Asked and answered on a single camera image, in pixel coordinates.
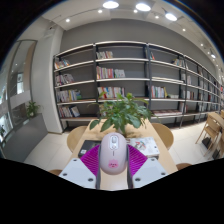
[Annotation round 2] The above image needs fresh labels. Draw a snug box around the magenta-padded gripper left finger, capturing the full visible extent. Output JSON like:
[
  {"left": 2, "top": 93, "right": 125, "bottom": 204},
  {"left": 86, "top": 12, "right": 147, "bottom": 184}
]
[{"left": 59, "top": 143, "right": 103, "bottom": 190}]

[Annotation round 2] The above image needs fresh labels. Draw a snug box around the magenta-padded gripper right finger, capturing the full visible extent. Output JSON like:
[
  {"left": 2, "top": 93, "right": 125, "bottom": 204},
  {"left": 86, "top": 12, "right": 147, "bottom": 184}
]
[{"left": 126, "top": 143, "right": 169, "bottom": 190}]

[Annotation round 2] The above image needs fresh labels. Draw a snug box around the small green plant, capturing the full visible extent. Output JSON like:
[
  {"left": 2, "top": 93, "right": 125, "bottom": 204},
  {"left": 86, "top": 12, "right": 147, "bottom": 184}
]
[{"left": 25, "top": 100, "right": 43, "bottom": 119}]

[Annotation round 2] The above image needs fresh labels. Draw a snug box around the pink computer mouse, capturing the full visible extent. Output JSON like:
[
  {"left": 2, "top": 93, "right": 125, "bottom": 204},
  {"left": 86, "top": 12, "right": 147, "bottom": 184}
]
[{"left": 98, "top": 132, "right": 128, "bottom": 176}]

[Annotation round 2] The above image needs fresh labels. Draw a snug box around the group of ceiling lights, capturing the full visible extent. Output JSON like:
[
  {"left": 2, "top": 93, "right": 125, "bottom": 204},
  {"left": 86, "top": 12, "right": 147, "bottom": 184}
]
[{"left": 64, "top": 0, "right": 218, "bottom": 60}]

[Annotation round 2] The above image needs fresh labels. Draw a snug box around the green potted plant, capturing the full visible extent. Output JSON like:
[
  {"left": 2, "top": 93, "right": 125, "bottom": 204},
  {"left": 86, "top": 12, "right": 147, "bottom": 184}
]
[{"left": 89, "top": 92, "right": 154, "bottom": 136}]

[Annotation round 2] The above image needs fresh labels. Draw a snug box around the white illustrated book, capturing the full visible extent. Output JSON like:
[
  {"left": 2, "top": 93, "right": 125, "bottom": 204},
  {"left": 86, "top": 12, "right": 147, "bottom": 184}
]
[{"left": 126, "top": 136, "right": 161, "bottom": 158}]

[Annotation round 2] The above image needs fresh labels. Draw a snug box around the grey shelf unit with books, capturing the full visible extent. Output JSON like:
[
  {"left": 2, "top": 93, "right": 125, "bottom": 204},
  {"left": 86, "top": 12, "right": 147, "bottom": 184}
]
[{"left": 53, "top": 40, "right": 224, "bottom": 132}]

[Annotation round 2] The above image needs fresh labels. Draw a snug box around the group of slatted wooden chairs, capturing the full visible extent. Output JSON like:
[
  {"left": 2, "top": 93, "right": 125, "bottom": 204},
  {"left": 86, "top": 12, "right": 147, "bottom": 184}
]
[{"left": 194, "top": 110, "right": 224, "bottom": 160}]

